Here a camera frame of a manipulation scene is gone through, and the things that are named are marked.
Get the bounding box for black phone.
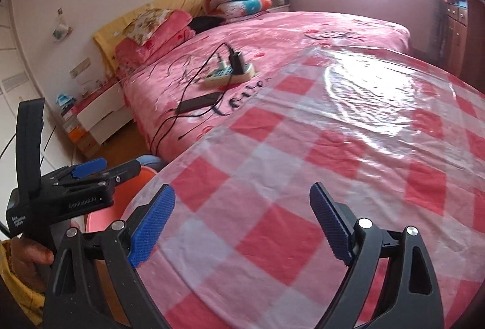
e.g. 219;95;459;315
175;92;221;114

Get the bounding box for white nightstand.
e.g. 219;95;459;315
75;80;134;146

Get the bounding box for black charger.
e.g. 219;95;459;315
226;51;246;76

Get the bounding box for floral pillow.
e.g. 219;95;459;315
126;8;172;46

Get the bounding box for black charging cable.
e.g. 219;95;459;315
151;42;234;160

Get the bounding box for pink plastic bucket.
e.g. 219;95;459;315
86;167;160;237

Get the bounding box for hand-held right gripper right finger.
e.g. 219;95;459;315
309;182;445;329

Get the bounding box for red checked tablecloth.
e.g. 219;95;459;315
134;45;485;329

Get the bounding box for folded pink blanket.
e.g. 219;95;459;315
115;9;195;67

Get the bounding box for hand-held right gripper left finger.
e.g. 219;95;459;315
45;184;177;329

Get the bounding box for brown wooden cabinet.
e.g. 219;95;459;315
443;0;485;84

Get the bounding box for bed with pink sheet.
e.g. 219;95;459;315
115;11;412;165

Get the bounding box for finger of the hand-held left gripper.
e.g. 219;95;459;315
57;157;108;180
96;159;142;186

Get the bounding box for yellow wooden headboard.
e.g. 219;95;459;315
93;0;238;69

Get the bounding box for small wall ornament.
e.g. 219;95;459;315
52;8;73;42

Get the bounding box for white power strip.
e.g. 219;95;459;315
204;62;255;89

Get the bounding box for wall sockets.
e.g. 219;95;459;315
69;58;93;78

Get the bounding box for dark cloth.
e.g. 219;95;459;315
189;15;223;35

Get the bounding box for orange cardboard box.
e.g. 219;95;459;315
67;124;96;158

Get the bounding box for person's left hand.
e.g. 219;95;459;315
11;237;56;290

